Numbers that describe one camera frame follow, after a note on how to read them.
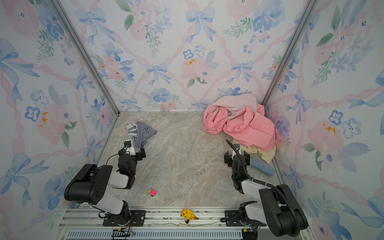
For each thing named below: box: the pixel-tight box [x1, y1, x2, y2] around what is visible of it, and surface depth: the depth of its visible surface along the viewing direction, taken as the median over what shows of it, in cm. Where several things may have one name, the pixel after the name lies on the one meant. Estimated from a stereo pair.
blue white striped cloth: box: [126, 120, 158, 148], surface depth 105 cm
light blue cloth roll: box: [249, 156, 275, 176], surface depth 90 cm
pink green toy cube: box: [147, 189, 157, 196], surface depth 82 cm
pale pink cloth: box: [212, 93, 257, 120], surface depth 111 cm
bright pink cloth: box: [202, 103, 276, 151], surface depth 97 cm
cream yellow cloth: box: [240, 144, 277, 164], surface depth 96 cm
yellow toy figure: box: [180, 208, 198, 224], surface depth 74 cm
